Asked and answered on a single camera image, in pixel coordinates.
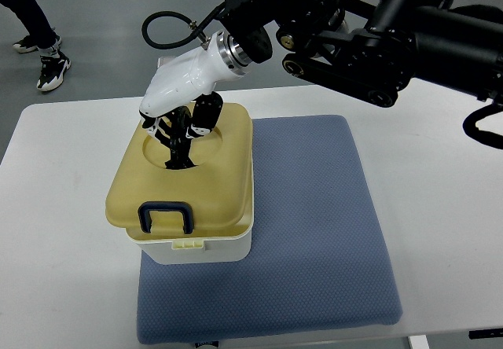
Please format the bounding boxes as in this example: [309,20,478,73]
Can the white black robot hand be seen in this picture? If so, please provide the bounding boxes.
[139,31,252,149]

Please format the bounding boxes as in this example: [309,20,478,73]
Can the yellow storage box lid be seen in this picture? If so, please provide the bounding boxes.
[105,103,253,240]

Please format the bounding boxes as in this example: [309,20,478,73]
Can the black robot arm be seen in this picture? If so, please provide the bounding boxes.
[218,0,502,149]

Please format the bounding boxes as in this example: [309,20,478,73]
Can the white storage box base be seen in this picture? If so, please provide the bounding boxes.
[126,160,253,266]

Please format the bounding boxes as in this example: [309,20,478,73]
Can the upper clear floor tile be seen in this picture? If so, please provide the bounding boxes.
[157,56,175,68]

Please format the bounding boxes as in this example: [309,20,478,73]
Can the black white sneaker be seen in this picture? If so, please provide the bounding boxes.
[36,50,71,93]
[13,35,61,56]

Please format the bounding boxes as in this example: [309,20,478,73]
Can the person leg dark trousers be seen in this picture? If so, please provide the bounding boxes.
[1,0,57,49]

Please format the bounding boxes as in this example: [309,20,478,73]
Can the blue padded mat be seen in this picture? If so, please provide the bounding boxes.
[137,115,402,344]

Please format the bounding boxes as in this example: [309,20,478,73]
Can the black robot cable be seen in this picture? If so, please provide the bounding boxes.
[141,9,227,51]

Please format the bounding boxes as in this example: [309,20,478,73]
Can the black table bracket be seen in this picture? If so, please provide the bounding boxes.
[468,328,503,340]

